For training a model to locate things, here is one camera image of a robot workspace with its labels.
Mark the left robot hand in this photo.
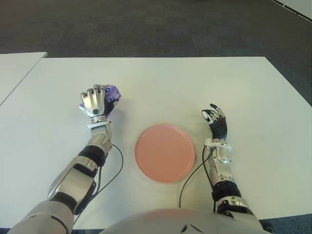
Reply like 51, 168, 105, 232
79, 84, 118, 122

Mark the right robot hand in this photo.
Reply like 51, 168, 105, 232
201, 103, 229, 141

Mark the purple tissue paper pack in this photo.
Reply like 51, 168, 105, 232
78, 84, 122, 120

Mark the pink round plate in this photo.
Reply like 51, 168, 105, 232
134, 123, 195, 183

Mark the white side table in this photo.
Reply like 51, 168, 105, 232
0, 52, 47, 107

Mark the grey robot torso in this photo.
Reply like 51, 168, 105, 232
97, 208, 266, 234

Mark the white table corner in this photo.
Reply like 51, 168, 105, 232
272, 0, 312, 20

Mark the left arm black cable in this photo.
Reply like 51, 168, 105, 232
73, 144, 124, 225

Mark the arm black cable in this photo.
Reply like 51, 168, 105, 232
179, 146, 218, 213
73, 144, 124, 225

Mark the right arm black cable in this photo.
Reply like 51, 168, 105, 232
179, 146, 218, 213

